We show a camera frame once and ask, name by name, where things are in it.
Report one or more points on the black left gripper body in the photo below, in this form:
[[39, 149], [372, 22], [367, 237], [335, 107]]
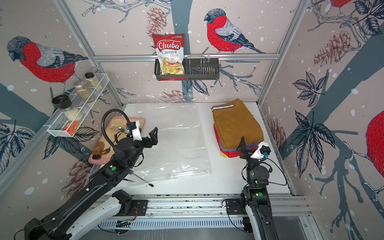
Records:
[[139, 147]]

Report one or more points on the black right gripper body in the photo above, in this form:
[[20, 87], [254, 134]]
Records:
[[250, 164]]

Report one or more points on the purple grey garment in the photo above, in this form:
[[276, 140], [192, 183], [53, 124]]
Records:
[[251, 146]]

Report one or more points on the red garment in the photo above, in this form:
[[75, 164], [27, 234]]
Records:
[[232, 154]]

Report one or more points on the brown garment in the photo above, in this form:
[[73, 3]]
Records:
[[233, 122]]

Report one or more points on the clear plastic vacuum bag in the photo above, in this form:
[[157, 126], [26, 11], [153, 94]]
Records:
[[181, 151]]

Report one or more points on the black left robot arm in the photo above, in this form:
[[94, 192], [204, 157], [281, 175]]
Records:
[[73, 219]]

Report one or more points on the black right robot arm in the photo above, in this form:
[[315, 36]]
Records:
[[255, 196]]

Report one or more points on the red Chuba cassava chips bag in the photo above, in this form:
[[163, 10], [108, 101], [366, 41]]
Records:
[[170, 52]]

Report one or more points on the pink tray with beige mat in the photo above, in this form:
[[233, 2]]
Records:
[[111, 130]]

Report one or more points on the amber sauce bottle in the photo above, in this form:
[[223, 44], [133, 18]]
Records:
[[98, 150]]

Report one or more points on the black plastic fork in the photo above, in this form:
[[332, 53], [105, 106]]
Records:
[[148, 183]]

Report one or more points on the small red packet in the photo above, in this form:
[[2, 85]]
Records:
[[71, 127]]

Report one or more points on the clear acrylic spice shelf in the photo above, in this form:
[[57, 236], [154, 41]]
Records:
[[55, 127]]

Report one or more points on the brown spice jar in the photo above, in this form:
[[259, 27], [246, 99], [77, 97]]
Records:
[[83, 92]]

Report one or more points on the black lid spice jar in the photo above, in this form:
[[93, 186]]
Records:
[[72, 113]]

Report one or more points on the yellow spice jar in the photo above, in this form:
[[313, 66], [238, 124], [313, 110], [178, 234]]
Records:
[[93, 81]]

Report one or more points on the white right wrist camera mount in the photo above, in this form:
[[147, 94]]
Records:
[[263, 151]]

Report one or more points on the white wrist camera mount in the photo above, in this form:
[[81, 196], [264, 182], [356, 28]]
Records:
[[263, 151], [135, 131]]

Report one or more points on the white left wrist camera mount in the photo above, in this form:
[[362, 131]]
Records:
[[135, 131]]

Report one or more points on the bronze long handled spoon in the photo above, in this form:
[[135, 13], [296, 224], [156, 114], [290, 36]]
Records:
[[106, 151]]

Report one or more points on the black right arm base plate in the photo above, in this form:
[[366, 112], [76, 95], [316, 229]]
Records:
[[235, 206]]

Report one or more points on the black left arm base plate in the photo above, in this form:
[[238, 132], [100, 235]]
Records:
[[134, 208]]

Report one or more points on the black wire wall basket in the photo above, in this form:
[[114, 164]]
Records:
[[203, 69]]

